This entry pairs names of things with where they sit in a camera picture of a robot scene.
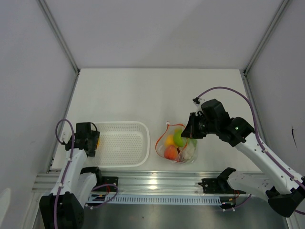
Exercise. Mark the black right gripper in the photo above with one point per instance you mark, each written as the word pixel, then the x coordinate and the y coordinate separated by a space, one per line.
pixel 190 131

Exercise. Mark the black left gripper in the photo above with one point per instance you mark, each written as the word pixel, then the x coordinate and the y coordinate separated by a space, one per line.
pixel 94 137

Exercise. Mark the white cauliflower with leaves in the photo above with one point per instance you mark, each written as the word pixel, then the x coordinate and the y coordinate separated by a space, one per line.
pixel 188 153

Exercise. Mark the green apple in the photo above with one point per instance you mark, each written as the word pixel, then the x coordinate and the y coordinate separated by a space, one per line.
pixel 179 140

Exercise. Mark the orange fruit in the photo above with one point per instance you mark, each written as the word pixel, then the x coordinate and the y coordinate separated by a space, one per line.
pixel 169 141

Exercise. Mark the clear zip top bag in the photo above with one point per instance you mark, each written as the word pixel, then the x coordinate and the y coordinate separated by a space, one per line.
pixel 160 147

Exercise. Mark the red peach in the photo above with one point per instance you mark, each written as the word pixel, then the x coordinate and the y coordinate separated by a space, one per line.
pixel 171 152

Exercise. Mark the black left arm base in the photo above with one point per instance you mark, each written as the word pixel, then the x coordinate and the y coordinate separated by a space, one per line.
pixel 110 187

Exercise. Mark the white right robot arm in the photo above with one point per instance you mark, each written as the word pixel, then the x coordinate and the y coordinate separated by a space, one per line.
pixel 284 188

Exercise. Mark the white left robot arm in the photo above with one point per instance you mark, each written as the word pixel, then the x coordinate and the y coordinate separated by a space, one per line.
pixel 63 207

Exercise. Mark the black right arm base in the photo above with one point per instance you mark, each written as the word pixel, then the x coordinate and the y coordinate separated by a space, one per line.
pixel 216 186

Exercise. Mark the white perforated plastic basket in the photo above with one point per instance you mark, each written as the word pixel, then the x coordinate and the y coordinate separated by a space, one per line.
pixel 122 144

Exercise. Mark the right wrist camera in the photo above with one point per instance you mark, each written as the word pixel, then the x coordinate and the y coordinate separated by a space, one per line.
pixel 198 101

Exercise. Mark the aluminium rail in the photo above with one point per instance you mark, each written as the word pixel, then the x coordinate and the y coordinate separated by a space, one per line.
pixel 154 181

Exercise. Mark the slotted cable duct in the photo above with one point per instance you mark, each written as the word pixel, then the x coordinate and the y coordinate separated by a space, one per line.
pixel 197 200

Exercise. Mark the left aluminium frame post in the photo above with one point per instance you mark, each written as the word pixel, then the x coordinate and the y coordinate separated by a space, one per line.
pixel 57 33

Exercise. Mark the aluminium frame post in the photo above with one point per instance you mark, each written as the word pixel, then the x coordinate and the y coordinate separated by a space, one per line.
pixel 57 33
pixel 281 10

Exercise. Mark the right aluminium frame post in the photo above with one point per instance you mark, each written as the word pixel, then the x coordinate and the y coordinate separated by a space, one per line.
pixel 281 10

